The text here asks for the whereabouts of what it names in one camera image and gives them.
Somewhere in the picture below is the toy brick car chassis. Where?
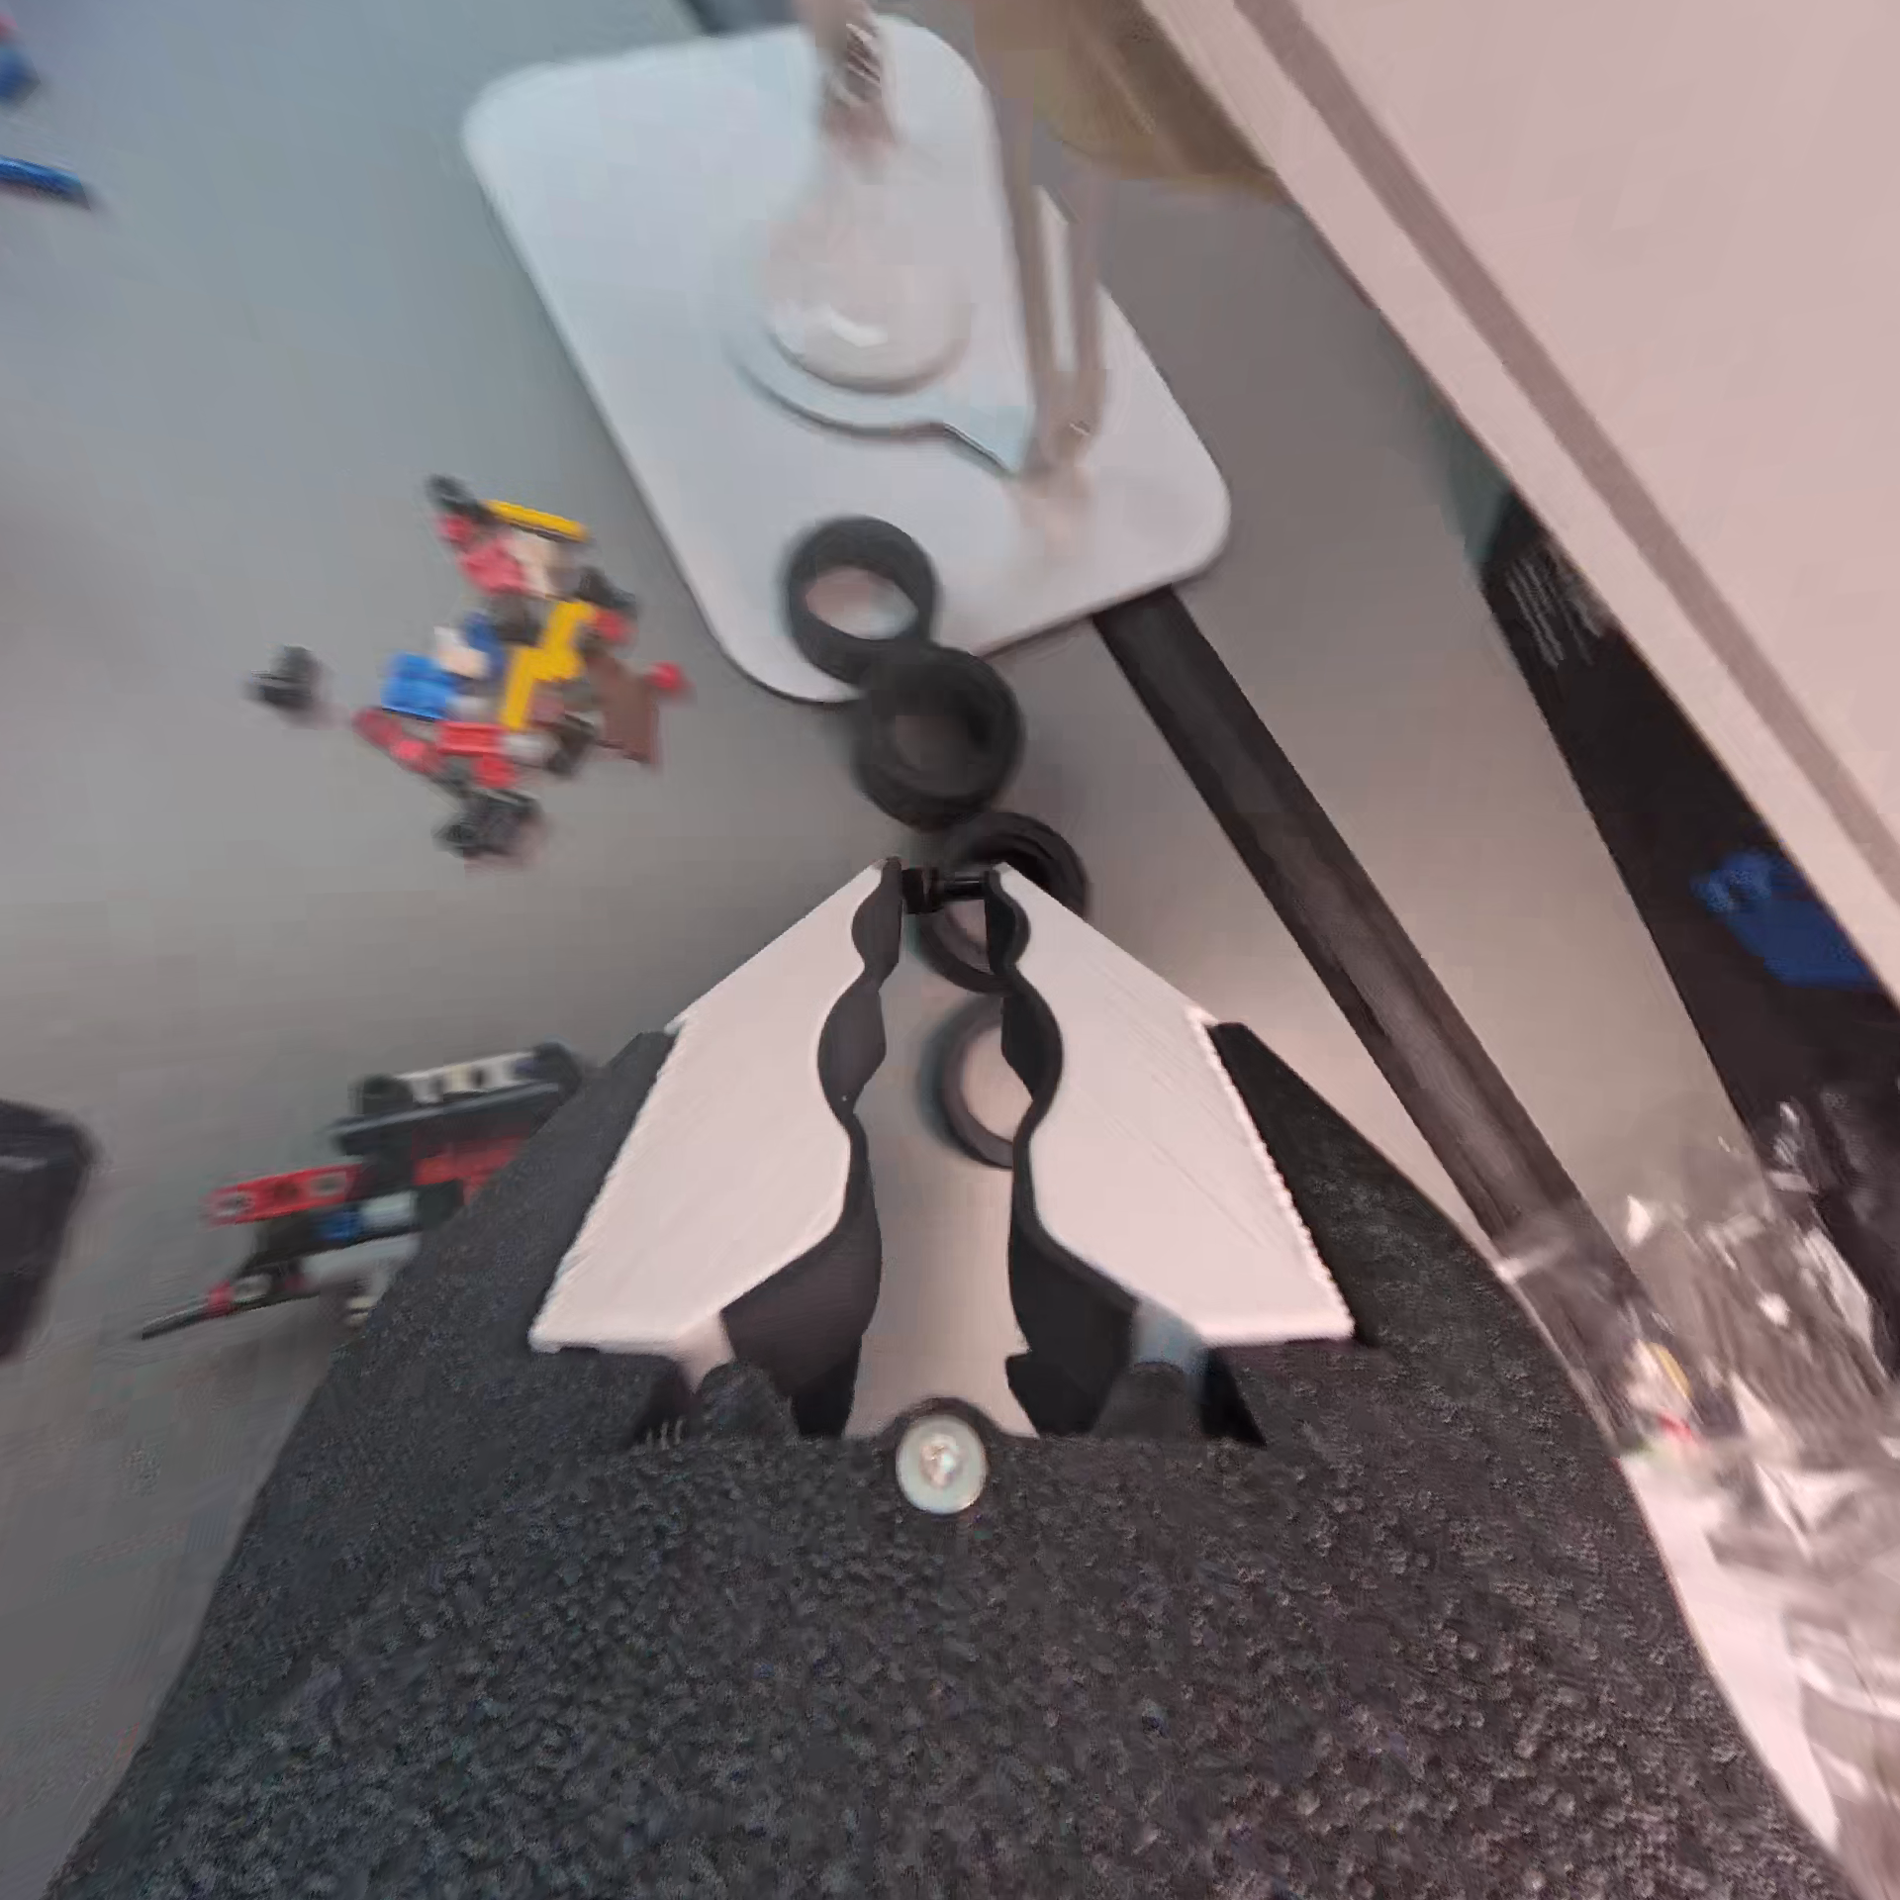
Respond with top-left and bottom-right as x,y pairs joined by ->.
140,1043 -> 584,1342

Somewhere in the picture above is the pile of colourful toy bricks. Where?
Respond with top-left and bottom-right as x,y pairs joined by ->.
352,476 -> 690,867

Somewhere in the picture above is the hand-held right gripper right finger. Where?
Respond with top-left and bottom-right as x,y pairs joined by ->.
987,873 -> 1357,1439

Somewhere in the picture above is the clear plastic cone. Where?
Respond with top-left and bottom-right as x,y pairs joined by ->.
764,0 -> 975,397

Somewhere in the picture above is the black rubber tire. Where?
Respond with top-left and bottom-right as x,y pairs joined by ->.
851,644 -> 1027,831
786,515 -> 933,702
916,813 -> 1094,1001
922,1001 -> 1044,1170

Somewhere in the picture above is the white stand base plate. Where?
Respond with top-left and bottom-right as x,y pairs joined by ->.
461,19 -> 1233,702

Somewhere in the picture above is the clear plastic bag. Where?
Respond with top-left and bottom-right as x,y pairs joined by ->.
1484,1095 -> 1900,1900

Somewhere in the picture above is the white stand pole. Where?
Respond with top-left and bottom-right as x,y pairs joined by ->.
975,0 -> 1109,495

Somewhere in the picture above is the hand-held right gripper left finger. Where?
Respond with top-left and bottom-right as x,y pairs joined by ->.
530,859 -> 908,1439

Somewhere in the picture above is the black printed box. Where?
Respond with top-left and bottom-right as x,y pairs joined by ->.
1481,491 -> 1900,1295

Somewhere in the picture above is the black box-shaped object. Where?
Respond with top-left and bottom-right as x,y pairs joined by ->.
0,1100 -> 93,1361

